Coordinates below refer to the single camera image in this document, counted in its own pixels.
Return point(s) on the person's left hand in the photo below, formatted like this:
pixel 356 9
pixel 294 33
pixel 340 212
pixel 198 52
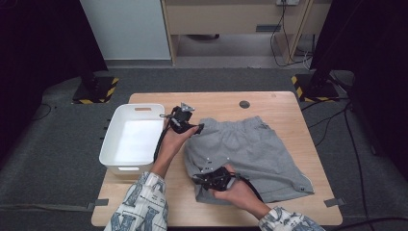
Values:
pixel 174 144

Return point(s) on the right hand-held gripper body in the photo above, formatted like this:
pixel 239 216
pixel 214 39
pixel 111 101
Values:
pixel 221 179

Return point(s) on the black curtain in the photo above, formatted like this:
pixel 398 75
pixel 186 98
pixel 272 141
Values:
pixel 38 48
pixel 378 48

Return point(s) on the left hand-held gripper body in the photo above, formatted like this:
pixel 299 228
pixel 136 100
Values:
pixel 181 120

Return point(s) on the black stand with striped base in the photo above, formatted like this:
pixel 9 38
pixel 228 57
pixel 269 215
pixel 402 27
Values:
pixel 96 89
pixel 316 88

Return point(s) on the white plastic bin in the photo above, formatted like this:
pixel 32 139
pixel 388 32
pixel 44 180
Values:
pixel 138 141

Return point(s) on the white power strip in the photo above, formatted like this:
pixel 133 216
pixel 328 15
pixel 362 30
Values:
pixel 288 2

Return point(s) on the grey shorts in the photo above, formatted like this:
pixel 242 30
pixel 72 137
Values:
pixel 256 150

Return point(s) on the person's right hand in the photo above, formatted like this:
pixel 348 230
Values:
pixel 237 195

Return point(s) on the round black table grommet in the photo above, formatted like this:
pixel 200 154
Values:
pixel 244 104

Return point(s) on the white cabinet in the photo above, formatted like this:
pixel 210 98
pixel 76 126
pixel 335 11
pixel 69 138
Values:
pixel 128 29

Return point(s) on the grey tape piece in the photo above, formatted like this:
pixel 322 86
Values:
pixel 101 202
pixel 335 202

